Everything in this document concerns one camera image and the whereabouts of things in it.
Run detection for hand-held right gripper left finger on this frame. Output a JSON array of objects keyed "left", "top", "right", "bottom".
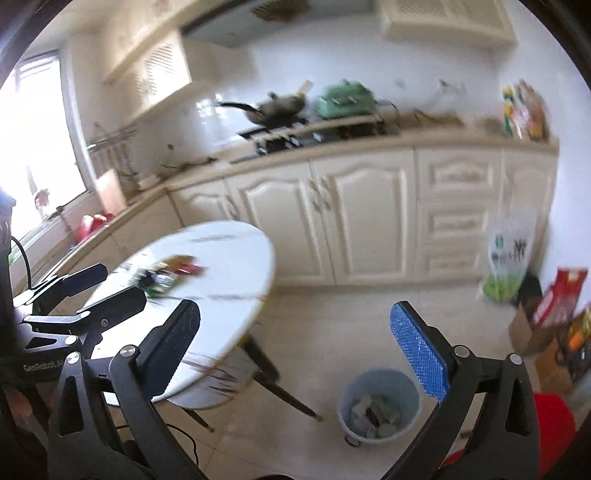
[{"left": 46, "top": 299, "right": 208, "bottom": 480}]

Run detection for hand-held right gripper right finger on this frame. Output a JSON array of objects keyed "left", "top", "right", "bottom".
[{"left": 381, "top": 300, "right": 542, "bottom": 480}]

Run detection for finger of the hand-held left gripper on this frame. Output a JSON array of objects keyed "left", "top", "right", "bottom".
[
  {"left": 18, "top": 264, "right": 108, "bottom": 315},
  {"left": 25, "top": 287, "right": 147, "bottom": 345}
]

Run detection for tan paper wrapper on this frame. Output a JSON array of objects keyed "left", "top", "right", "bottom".
[{"left": 352, "top": 394, "right": 402, "bottom": 418}]

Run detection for red black snack packet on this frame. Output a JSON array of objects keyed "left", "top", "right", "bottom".
[{"left": 168, "top": 257, "right": 205, "bottom": 276}]

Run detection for light blue trash bin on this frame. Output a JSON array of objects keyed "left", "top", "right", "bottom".
[{"left": 337, "top": 368, "right": 423, "bottom": 447}]

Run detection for round white marble table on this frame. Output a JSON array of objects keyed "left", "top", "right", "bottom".
[{"left": 69, "top": 222, "right": 324, "bottom": 433}]

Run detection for wooden cutting board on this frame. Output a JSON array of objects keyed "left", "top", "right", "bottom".
[{"left": 95, "top": 168, "right": 127, "bottom": 215}]

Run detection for brown cardboard box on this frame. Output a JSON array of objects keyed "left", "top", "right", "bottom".
[{"left": 508, "top": 302, "right": 560, "bottom": 356}]

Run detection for green white plastic bag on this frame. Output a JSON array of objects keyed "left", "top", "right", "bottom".
[{"left": 482, "top": 215, "right": 539, "bottom": 304}]

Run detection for kitchen window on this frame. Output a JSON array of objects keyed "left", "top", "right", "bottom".
[{"left": 0, "top": 51, "right": 93, "bottom": 241}]

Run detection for open cardboard box with goods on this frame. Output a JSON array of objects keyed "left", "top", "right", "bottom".
[{"left": 536, "top": 307, "right": 591, "bottom": 394}]

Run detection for red plastic stool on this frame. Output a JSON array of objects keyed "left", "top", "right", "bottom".
[{"left": 443, "top": 392, "right": 578, "bottom": 478}]

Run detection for cream kitchen counter cabinets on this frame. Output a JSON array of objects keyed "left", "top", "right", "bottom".
[{"left": 9, "top": 111, "right": 560, "bottom": 296}]

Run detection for black gas stove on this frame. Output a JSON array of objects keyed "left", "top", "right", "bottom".
[{"left": 238, "top": 115, "right": 386, "bottom": 155}]

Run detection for colourful snack packets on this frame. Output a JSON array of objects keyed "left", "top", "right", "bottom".
[{"left": 502, "top": 79, "right": 550, "bottom": 141}]

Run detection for green electric cooking pot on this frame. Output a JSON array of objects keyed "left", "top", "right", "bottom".
[{"left": 314, "top": 79, "right": 377, "bottom": 118}]

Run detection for range hood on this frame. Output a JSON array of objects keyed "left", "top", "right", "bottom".
[{"left": 182, "top": 0, "right": 384, "bottom": 48}]

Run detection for brown woven object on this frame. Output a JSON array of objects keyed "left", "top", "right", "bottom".
[{"left": 253, "top": 0, "right": 311, "bottom": 22}]

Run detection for black cable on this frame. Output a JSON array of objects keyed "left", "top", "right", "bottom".
[
  {"left": 8, "top": 235, "right": 34, "bottom": 287},
  {"left": 115, "top": 413, "right": 200, "bottom": 464}
]

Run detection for metal utensil rail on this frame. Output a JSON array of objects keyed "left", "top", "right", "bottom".
[{"left": 88, "top": 124, "right": 139, "bottom": 148}]

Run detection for cream lattice wall cabinet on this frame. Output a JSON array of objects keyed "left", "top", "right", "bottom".
[
  {"left": 376, "top": 0, "right": 517, "bottom": 47},
  {"left": 99, "top": 30, "right": 194, "bottom": 123}
]

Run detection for dark wok with handle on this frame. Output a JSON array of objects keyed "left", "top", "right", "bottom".
[{"left": 217, "top": 92, "right": 308, "bottom": 126}]

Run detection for grey power cable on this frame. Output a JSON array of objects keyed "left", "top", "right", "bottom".
[{"left": 416, "top": 80, "right": 465, "bottom": 121}]

